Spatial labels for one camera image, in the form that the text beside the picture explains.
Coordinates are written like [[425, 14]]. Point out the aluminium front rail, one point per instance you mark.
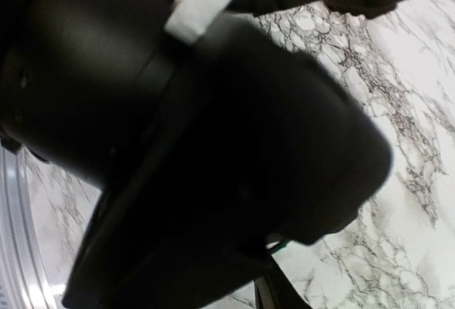
[[23, 279]]

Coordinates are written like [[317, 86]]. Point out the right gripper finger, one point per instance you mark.
[[273, 290]]

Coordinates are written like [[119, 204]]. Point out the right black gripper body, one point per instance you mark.
[[207, 157]]

